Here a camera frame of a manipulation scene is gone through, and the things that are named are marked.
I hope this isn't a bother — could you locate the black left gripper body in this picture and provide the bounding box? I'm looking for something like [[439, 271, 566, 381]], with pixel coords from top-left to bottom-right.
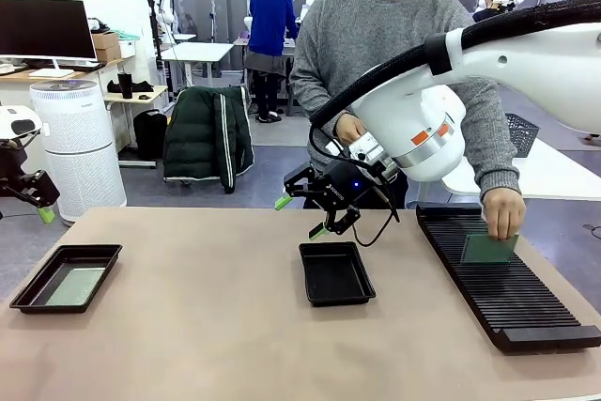
[[0, 137, 29, 187]]

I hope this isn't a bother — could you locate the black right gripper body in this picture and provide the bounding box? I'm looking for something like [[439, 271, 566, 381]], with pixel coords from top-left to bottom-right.
[[320, 159, 385, 213]]

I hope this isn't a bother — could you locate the green circuit board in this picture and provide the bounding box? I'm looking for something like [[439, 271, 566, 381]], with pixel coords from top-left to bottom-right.
[[459, 233, 521, 265], [45, 267, 107, 307]]

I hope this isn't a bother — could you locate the black ESD tray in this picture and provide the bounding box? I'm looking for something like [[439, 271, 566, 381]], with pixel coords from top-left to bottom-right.
[[8, 243, 124, 316], [298, 241, 378, 308]]

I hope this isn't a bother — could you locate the person's left forearm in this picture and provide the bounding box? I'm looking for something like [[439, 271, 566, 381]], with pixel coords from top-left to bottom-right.
[[469, 90, 523, 198]]

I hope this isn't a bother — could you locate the person's right forearm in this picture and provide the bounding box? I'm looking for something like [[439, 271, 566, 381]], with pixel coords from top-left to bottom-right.
[[293, 85, 351, 137]]

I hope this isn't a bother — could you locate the person's right hand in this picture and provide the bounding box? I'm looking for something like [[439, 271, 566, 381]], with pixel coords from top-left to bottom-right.
[[335, 111, 367, 145]]

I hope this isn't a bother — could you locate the person's left hand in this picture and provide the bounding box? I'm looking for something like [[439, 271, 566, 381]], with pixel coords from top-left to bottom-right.
[[482, 186, 528, 241]]

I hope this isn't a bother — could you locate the white cylindrical air purifier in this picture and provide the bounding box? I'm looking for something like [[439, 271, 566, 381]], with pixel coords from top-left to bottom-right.
[[29, 80, 128, 224]]

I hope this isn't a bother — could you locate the dark green puffer jacket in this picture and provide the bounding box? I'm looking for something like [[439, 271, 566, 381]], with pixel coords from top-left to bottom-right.
[[162, 85, 255, 194]]

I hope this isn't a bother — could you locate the black backpack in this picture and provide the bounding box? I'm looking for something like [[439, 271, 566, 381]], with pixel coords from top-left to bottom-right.
[[132, 109, 169, 162]]

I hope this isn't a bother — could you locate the small wooden side table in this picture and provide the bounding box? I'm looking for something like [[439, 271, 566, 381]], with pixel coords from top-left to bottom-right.
[[102, 85, 169, 170]]

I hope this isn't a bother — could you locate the black tumbler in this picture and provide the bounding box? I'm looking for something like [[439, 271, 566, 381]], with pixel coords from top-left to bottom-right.
[[116, 70, 134, 100]]

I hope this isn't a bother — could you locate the black computer monitor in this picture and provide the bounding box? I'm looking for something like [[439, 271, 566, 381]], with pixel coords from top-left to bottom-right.
[[0, 0, 99, 79]]

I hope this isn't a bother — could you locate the black cloth bundle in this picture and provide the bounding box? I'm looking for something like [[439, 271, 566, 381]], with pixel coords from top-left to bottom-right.
[[106, 80, 155, 94]]

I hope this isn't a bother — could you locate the brown cardboard box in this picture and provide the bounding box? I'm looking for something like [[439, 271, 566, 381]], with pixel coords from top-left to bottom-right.
[[91, 32, 122, 63]]

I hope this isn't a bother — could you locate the person in grey sweater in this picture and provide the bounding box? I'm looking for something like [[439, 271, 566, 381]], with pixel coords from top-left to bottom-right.
[[289, 0, 527, 209]]

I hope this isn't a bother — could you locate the grey workbench table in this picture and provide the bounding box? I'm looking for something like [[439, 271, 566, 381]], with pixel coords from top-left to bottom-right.
[[233, 37, 301, 116]]

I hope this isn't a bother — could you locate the person in blue hoodie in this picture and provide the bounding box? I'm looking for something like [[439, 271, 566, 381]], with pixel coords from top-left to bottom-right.
[[243, 0, 300, 124]]

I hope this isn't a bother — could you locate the white table with grey legs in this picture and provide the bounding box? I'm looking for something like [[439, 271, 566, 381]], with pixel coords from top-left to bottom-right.
[[161, 41, 235, 87]]

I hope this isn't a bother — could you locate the grey plastic mesh basket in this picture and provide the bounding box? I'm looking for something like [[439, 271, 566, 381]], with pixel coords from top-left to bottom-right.
[[505, 113, 541, 158]]

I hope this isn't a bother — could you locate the black slotted board rack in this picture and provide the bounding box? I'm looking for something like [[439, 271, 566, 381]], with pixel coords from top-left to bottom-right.
[[415, 203, 601, 353]]

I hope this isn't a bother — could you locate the large white table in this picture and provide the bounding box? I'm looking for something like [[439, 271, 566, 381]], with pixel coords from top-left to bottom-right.
[[440, 137, 601, 202]]

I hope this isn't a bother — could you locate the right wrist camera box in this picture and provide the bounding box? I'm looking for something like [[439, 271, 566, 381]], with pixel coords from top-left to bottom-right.
[[349, 132, 391, 163]]

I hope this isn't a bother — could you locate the right gripper thin black cable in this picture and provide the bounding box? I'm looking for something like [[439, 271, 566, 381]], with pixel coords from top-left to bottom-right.
[[308, 123, 401, 248]]

